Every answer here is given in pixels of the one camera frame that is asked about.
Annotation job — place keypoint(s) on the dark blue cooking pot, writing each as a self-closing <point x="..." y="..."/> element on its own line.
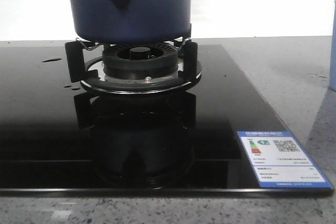
<point x="131" y="21"/>

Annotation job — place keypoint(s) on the light blue plastic cup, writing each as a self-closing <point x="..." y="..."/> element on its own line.
<point x="332" y="80"/>

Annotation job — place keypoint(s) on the black metal pot support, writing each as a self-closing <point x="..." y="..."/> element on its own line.
<point x="85" y="65"/>

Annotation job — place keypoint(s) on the black gas burner head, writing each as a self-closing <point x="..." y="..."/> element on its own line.
<point x="140" y="61"/>

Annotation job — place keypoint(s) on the black glass gas cooktop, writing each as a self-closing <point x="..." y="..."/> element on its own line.
<point x="57" y="139"/>

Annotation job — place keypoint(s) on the blue white energy label sticker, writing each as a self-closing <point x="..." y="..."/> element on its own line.
<point x="279" y="161"/>

